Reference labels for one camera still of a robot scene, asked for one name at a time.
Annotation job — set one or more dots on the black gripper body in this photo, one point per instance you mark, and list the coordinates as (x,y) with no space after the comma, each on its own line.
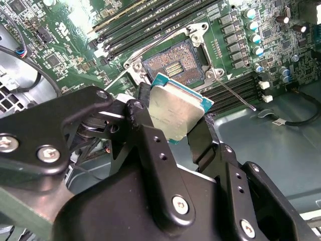
(113,216)

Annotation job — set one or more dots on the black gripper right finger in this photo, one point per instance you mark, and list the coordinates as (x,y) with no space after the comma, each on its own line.
(233,180)

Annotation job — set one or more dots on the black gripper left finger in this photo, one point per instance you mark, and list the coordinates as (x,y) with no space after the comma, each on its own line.
(155,155)

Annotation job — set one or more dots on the silver green CPU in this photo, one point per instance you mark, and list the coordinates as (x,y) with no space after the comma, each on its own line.
(175,110)

